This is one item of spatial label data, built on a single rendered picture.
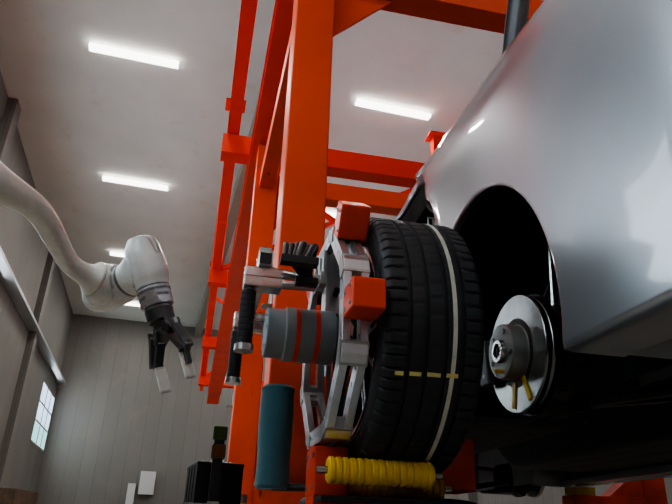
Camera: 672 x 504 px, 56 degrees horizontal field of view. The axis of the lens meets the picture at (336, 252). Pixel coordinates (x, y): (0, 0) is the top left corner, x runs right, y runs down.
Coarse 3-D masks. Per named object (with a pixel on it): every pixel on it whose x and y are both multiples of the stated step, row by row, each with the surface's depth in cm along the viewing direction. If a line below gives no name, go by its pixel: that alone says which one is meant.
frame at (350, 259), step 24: (336, 240) 158; (360, 264) 146; (360, 336) 139; (336, 360) 139; (360, 360) 138; (336, 384) 139; (360, 384) 140; (336, 408) 141; (312, 432) 159; (336, 432) 144
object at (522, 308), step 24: (504, 312) 182; (528, 312) 168; (504, 336) 171; (528, 336) 167; (552, 336) 159; (504, 360) 169; (528, 360) 165; (552, 360) 158; (504, 384) 177; (528, 384) 164; (528, 408) 163
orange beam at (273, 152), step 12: (288, 48) 323; (288, 60) 326; (276, 108) 363; (276, 120) 373; (276, 132) 384; (276, 144) 396; (264, 156) 423; (276, 156) 409; (264, 168) 423; (276, 168) 422; (264, 180) 437
